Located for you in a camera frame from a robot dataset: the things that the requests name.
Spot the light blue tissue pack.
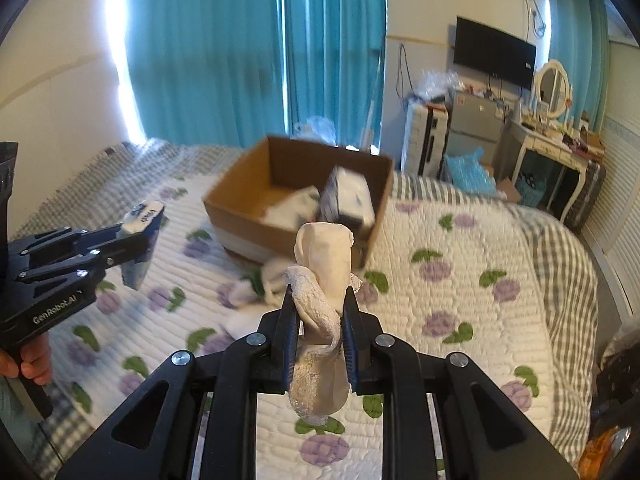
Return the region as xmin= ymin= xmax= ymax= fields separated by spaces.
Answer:
xmin=117 ymin=200 xmax=165 ymax=290

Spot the cream plush toy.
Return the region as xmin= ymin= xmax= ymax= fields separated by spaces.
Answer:
xmin=285 ymin=222 xmax=361 ymax=426

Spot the white cloth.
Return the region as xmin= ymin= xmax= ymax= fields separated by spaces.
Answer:
xmin=262 ymin=186 xmax=320 ymax=232

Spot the brown cardboard box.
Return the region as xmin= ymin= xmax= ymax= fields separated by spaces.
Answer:
xmin=203 ymin=136 xmax=394 ymax=269

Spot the floral navy tissue pouch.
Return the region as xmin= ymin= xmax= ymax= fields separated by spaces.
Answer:
xmin=319 ymin=166 xmax=375 ymax=237

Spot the person left hand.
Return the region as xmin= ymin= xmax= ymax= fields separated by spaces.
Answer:
xmin=0 ymin=334 xmax=53 ymax=386

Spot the floral white quilt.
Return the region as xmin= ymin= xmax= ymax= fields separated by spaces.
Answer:
xmin=50 ymin=176 xmax=554 ymax=479

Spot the grey checked bed sheet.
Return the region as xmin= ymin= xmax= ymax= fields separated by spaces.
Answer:
xmin=1 ymin=141 xmax=598 ymax=479

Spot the clear bag by window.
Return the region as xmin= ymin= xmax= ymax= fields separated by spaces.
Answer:
xmin=292 ymin=116 xmax=337 ymax=146

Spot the white louvered wardrobe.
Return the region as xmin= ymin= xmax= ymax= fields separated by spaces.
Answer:
xmin=584 ymin=42 xmax=640 ymax=320

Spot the large teal curtain left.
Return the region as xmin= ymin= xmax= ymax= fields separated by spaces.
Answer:
xmin=125 ymin=0 xmax=285 ymax=148

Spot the blue plastic bag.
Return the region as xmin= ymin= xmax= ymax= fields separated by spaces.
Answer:
xmin=442 ymin=148 xmax=498 ymax=196

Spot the white suitcase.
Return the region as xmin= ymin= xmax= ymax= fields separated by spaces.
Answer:
xmin=400 ymin=100 xmax=448 ymax=179

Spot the white dressing table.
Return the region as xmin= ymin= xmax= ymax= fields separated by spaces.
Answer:
xmin=492 ymin=120 xmax=588 ymax=223

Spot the grey mini fridge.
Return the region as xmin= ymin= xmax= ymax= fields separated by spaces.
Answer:
xmin=445 ymin=90 xmax=506 ymax=167

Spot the clear plastic bag pile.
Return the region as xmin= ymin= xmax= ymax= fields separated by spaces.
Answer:
xmin=413 ymin=70 xmax=465 ymax=102

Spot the white oval vanity mirror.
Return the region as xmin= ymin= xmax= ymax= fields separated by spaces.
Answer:
xmin=532 ymin=60 xmax=573 ymax=119

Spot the teal curtain middle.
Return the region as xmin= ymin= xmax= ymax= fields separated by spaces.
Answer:
xmin=280 ymin=0 xmax=387 ymax=146

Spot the teal curtain right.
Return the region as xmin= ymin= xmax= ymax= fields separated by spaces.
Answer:
xmin=549 ymin=0 xmax=610 ymax=131

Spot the black wall television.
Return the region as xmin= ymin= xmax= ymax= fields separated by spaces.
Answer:
xmin=452 ymin=16 xmax=537 ymax=89

